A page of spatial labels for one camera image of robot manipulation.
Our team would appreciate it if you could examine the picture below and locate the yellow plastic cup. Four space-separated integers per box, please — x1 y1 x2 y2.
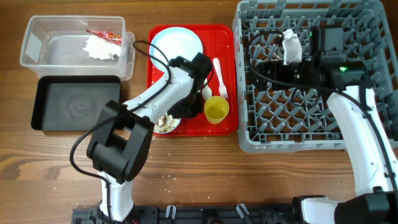
204 96 229 124

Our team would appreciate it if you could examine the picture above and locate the light blue bowl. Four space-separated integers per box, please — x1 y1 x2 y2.
153 115 182 135

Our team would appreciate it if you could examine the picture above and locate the food scraps and rice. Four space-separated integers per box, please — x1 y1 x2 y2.
154 113 180 133

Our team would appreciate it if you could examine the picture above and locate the red snack wrapper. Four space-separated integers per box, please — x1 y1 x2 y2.
86 30 123 45

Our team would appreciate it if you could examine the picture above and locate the white napkin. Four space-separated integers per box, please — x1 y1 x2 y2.
83 35 121 60

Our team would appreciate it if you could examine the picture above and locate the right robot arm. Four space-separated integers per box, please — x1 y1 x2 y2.
249 26 397 223

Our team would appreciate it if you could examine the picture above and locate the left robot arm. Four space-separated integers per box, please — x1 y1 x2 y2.
86 53 213 223

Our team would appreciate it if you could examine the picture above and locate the grey dishwasher rack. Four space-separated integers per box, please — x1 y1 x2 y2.
233 1 397 152

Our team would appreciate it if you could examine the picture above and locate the clear plastic waste bin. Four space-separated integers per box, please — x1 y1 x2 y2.
20 16 135 80

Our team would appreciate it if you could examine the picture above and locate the white plastic spoon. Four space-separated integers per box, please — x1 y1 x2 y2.
201 78 213 101

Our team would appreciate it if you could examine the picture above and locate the red serving tray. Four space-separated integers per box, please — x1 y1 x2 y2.
157 24 239 138

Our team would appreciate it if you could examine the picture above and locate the white plastic fork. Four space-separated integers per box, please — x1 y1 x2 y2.
213 58 228 99

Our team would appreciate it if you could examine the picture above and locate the light blue plate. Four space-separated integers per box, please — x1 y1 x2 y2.
149 27 203 65

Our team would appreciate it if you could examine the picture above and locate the black rectangular tray bin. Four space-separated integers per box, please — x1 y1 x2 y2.
30 75 121 131

